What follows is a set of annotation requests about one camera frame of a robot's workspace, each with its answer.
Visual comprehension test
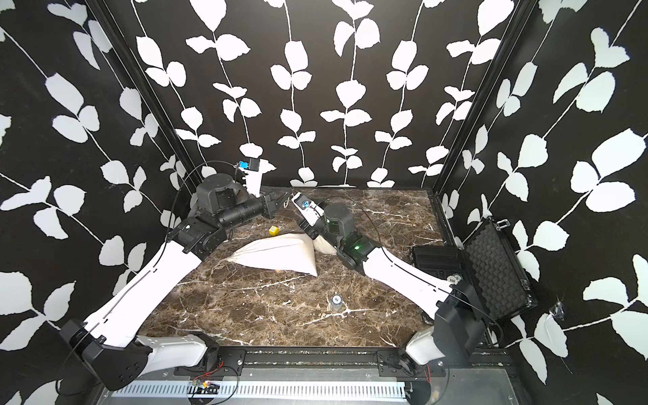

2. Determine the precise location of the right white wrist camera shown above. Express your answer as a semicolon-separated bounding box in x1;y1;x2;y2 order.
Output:
291;192;324;226

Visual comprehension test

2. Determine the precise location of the black foam-lined hard case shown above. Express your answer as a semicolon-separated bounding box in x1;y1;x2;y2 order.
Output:
412;219;538;322

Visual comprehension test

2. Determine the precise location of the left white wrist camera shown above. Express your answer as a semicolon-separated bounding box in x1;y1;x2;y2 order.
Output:
237;158;276;197

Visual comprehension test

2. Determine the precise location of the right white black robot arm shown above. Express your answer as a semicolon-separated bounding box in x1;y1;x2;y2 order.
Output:
292;194;489;366

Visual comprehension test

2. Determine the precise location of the cream cloth drawstring soil bag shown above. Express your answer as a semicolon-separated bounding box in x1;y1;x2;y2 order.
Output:
226;234;317;277

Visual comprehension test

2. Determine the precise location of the black front mounting rail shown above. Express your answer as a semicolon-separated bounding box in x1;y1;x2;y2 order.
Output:
108;346;512;376

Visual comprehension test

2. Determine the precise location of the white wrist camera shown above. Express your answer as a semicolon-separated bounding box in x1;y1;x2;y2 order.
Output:
237;158;276;197
291;192;324;226

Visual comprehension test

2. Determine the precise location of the perforated metal rail strip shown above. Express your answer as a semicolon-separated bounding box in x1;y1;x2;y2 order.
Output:
111;381;406;402

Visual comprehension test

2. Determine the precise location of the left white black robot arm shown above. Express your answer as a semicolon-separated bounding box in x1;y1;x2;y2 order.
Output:
61;173;290;391

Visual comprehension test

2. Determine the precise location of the small clear glass jar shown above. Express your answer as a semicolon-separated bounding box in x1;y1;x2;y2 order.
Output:
327;294;344;313

